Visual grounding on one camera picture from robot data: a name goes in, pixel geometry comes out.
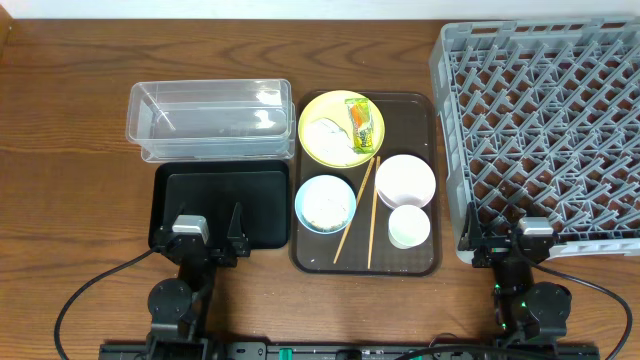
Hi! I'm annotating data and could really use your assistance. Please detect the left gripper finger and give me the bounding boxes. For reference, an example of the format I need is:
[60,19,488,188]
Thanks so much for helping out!
[227,202,249,246]
[170,202,185,231]

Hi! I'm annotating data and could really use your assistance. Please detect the small white cup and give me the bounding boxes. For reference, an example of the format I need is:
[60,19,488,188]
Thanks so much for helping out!
[388,205,431,250]

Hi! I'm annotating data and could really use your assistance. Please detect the blue bowl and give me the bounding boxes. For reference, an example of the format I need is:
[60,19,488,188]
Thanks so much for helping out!
[294,174,358,235]

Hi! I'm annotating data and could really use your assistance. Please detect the rice and food scraps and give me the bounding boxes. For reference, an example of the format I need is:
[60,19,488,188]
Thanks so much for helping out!
[301,179,352,232]

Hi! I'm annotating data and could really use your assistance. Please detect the wooden chopstick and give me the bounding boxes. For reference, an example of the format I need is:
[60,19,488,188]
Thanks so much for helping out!
[367,156,381,270]
[332,156,376,265]

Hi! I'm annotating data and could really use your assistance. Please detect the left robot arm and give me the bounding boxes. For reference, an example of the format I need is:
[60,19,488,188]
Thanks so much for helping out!
[142,203,251,360]

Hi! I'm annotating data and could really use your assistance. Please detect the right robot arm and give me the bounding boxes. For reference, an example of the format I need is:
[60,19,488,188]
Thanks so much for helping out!
[458,203,572,348]

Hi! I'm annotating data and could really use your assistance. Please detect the black waste tray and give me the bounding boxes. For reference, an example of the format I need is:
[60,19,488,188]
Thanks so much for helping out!
[148,160,291,250]

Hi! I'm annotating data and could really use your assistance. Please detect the grey dishwasher rack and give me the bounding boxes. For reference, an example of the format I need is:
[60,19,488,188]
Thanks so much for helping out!
[429,17,639,262]

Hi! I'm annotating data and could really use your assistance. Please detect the clear plastic bin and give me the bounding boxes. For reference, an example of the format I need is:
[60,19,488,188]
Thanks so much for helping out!
[126,79,296,163]

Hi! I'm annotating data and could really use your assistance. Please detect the brown serving tray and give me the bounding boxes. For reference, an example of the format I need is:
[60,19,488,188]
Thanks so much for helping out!
[290,92,441,277]

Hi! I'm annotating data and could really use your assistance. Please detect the right black cable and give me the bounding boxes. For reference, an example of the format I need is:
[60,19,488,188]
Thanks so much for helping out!
[529,259,634,360]

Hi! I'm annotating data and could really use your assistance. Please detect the black cable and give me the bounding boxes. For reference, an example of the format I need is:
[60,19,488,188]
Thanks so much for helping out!
[53,248,156,360]
[529,259,634,360]

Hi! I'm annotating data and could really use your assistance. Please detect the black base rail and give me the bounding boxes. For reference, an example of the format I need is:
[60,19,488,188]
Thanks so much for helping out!
[98,342,600,360]

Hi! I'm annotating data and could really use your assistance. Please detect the left black cable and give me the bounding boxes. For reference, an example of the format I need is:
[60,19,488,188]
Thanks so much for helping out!
[53,248,156,360]

